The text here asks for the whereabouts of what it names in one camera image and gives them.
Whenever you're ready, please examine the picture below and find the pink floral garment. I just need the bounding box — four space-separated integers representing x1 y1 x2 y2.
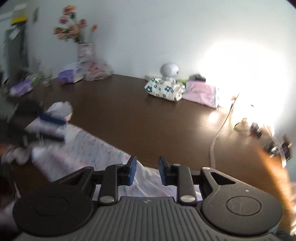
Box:
0 100 203 223

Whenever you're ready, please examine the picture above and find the clear glass jar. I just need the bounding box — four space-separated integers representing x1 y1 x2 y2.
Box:
42 68 53 87

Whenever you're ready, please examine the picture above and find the purple tissue pack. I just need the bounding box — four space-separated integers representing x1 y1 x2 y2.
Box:
58 69 84 84

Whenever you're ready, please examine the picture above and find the grey cabinet with boxes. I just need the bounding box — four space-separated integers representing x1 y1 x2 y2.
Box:
0 3 30 77

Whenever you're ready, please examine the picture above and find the pink floral plastic bag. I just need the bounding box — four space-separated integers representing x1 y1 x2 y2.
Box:
83 62 113 81

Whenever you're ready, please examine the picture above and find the floral paper vase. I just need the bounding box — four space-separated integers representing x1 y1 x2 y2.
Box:
77 42 95 63

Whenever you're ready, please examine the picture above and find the blue flower fabric bag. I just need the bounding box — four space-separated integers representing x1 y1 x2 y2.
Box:
144 76 186 102

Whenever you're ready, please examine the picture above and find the pink fabric storage bag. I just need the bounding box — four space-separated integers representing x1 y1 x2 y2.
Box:
183 80 218 109

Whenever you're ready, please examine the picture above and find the pink artificial flower bouquet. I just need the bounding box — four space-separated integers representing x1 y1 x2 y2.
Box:
53 5 98 44

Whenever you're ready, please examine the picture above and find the black clip device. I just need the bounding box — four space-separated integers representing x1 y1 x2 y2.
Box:
250 123 292 168

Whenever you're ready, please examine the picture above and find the white round robot toy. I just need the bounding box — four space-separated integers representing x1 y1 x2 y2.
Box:
160 63 180 83

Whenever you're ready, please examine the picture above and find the white power cable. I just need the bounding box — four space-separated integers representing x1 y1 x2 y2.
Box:
209 93 240 170

